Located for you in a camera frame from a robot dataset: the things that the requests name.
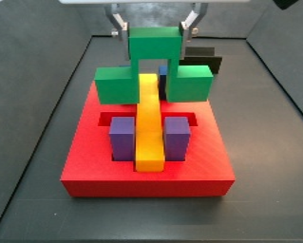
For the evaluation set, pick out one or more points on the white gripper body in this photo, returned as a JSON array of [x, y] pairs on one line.
[[147, 1]]

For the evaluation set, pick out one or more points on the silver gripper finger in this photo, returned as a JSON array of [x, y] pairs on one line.
[[189, 24], [120, 26]]

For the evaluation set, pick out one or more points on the green bridge-shaped block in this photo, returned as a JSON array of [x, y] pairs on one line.
[[187, 81]]

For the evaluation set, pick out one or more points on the red base board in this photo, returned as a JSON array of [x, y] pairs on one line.
[[94, 175]]

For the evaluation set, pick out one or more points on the black block holder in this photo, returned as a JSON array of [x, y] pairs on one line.
[[202, 56]]

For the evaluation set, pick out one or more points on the blue block right rear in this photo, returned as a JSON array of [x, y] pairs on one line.
[[162, 82]]

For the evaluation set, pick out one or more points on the purple block left front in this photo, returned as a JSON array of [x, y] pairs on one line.
[[122, 134]]

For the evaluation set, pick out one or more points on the purple block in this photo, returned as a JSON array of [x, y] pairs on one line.
[[177, 138], [122, 134]]

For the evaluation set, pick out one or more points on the purple block right front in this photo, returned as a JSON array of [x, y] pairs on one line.
[[177, 138]]

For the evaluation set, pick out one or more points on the yellow long bar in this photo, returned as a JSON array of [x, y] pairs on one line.
[[150, 144]]

